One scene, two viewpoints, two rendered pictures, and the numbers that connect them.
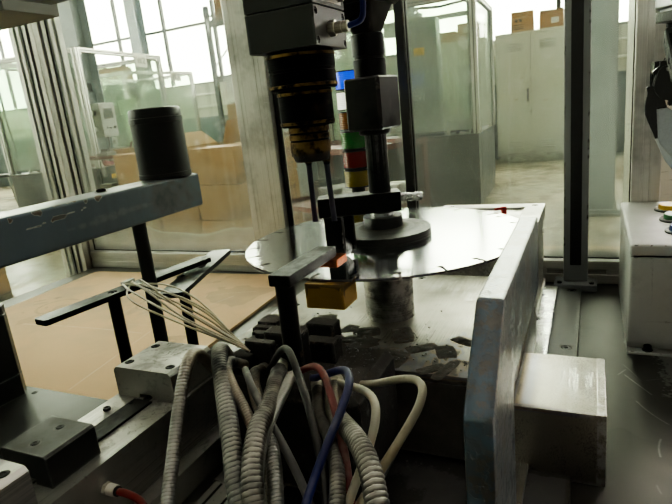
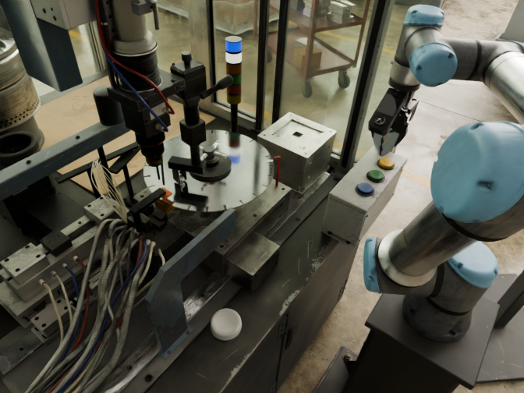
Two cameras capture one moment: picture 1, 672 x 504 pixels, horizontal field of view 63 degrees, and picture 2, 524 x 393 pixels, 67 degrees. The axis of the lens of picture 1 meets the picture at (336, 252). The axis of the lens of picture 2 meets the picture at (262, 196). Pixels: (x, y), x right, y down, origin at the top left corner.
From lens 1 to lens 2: 59 cm
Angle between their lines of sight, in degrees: 29
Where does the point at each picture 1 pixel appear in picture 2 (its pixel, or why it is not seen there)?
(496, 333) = (159, 280)
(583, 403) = (250, 267)
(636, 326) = (326, 223)
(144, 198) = (97, 139)
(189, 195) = (122, 129)
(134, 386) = (90, 216)
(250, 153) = (194, 39)
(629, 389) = (302, 252)
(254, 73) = not seen: outside the picture
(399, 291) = not seen: hidden behind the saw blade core
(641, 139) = not seen: hidden behind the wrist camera
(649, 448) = (281, 282)
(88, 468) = (67, 251)
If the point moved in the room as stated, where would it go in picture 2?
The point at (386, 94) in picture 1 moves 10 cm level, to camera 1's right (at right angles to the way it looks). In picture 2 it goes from (196, 133) to (242, 139)
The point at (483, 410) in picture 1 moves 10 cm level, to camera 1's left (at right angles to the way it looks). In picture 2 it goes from (149, 299) to (97, 288)
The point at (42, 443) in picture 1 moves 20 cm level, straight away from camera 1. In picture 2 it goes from (52, 242) to (51, 186)
